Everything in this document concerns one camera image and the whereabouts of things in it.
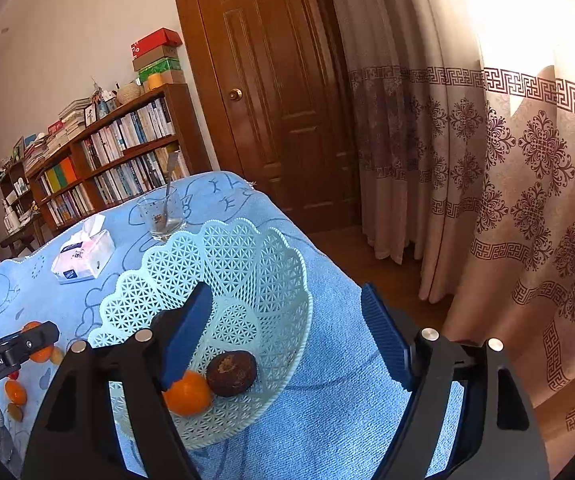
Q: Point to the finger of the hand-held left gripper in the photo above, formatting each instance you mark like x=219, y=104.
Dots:
x=39, y=337

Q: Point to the rows of shelved books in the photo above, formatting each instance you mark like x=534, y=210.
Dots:
x=117, y=135

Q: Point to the large dark mangosteen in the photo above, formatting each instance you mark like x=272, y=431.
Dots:
x=231, y=374

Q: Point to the brown wooden door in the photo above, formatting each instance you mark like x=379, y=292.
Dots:
x=277, y=85

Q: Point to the patterned beige curtain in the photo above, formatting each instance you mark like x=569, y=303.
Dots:
x=517, y=185

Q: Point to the wooden bookshelf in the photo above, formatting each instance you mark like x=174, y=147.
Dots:
x=180, y=125

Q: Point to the green cardboard box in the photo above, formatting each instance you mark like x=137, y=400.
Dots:
x=160, y=66

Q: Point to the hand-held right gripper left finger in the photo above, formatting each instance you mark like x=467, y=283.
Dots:
x=187, y=335

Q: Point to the small wooden shelf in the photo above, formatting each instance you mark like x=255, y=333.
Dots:
x=17, y=200

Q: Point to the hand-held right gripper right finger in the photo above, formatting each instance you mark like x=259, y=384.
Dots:
x=385, y=335

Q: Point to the woven wicker basket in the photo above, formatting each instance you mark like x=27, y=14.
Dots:
x=131, y=93

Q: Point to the stacks of books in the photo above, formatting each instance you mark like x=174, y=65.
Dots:
x=62, y=127

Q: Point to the large orange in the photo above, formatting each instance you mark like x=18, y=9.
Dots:
x=190, y=395

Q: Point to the small red tomato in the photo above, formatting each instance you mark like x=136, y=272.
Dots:
x=13, y=375

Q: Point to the light green plastic basket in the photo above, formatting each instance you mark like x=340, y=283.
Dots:
x=247, y=270

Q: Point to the clear glass cup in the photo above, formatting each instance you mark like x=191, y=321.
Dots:
x=160, y=220

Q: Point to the brown round fruit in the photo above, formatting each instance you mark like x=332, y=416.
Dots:
x=15, y=411
x=57, y=356

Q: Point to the brass door knob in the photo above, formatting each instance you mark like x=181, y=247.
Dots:
x=235, y=94

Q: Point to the red cardboard box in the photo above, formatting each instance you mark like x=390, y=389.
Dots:
x=155, y=40

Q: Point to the white tissue pack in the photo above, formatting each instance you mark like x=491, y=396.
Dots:
x=82, y=255

